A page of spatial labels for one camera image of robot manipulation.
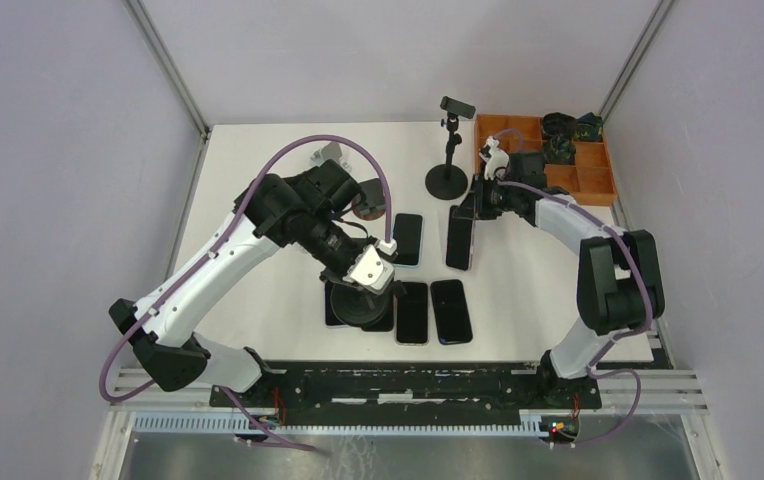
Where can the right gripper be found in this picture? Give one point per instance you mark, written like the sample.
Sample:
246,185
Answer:
475,205

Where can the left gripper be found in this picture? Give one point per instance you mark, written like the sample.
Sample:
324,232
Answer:
338,277

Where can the purple case phone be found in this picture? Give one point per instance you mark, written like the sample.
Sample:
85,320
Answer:
330,319

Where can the black tall round-base stand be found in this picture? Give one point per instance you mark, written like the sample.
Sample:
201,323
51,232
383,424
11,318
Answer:
447,181

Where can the black clamp stand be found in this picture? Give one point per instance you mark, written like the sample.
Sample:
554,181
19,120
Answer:
358,314

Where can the light blue case phone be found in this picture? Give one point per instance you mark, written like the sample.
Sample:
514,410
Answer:
407,232

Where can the black phone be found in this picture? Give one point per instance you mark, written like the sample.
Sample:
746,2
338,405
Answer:
385,324

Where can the silver folding phone stand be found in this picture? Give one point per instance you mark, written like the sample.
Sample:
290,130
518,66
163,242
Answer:
331,151

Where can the round wooden phone stand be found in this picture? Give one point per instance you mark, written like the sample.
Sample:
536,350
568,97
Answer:
369,204

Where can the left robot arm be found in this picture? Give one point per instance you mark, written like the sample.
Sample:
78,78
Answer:
299,209

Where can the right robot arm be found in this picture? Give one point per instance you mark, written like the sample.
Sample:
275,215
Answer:
619,290

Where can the orange compartment tray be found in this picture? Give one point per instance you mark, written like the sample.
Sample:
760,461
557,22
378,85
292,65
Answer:
589,178

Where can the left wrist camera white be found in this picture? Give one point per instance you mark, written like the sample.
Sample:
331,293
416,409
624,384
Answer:
382,252

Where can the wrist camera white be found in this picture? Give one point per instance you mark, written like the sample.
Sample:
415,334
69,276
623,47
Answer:
495,160
382,252

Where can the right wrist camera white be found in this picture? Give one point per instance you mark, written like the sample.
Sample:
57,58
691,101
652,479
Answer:
495,160

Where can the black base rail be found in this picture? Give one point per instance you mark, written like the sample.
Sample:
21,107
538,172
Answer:
405,394

